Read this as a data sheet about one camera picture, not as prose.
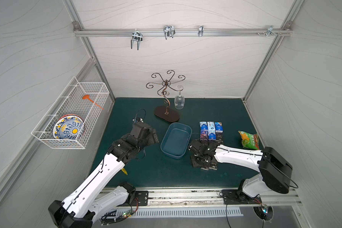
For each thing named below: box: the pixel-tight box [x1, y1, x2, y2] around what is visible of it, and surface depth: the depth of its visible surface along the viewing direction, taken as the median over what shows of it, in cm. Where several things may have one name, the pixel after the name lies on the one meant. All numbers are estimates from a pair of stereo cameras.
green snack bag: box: [237, 130, 260, 151], surface depth 93 cm
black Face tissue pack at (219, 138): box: [215, 132, 224, 145], surface depth 97 cm
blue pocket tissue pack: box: [214, 121, 224, 133], surface depth 103 cm
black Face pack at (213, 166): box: [208, 161, 218, 171], surface depth 84 cm
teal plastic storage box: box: [160, 122, 193, 159], surface depth 98 cm
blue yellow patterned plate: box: [52, 114, 86, 140], surface depth 62 cm
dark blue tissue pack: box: [200, 129, 209, 141], surface depth 99 cm
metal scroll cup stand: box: [145, 70, 186, 123], surface depth 93 cm
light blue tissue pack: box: [207, 121, 216, 131], surface depth 103 cm
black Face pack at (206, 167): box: [200, 164, 210, 171], surface depth 84 cm
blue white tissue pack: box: [199, 121, 209, 131], surface depth 103 cm
